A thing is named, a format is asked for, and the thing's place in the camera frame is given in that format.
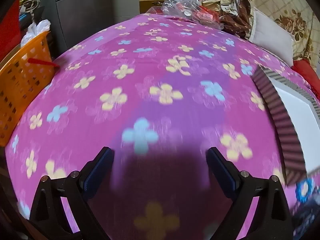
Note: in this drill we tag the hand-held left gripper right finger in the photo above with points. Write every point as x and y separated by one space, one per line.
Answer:
222 172

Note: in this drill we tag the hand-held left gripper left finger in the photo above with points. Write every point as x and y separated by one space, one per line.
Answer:
98 172

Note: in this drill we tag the striped cardboard tray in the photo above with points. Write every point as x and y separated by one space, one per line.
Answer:
282 120

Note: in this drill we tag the pink floral blanket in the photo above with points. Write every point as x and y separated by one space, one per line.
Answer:
150 67

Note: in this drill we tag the orange plastic basket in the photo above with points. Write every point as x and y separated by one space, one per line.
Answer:
22 80

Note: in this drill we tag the red plastic stick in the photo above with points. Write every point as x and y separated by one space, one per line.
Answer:
42 62

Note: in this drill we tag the red pillow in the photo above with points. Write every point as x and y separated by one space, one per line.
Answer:
303 67

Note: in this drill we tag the white pillow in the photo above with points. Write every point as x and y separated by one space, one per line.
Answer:
272 35

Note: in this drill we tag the brown patterned quilt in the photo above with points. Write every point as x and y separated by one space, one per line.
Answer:
235 20

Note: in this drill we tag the white plastic bag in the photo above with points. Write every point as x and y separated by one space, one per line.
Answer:
35 30

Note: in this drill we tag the grey refrigerator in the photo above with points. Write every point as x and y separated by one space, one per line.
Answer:
82 12

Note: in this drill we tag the cream rose-print quilt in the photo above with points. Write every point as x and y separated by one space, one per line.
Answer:
295 22

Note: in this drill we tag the red box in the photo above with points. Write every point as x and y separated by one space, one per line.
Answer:
8 30

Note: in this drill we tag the clear plastic bags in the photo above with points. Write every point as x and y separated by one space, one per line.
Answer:
180 7

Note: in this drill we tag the beige refrigerator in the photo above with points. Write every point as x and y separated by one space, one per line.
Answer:
126 0

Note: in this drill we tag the patterned cloth bag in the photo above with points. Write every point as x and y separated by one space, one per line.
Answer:
30 7

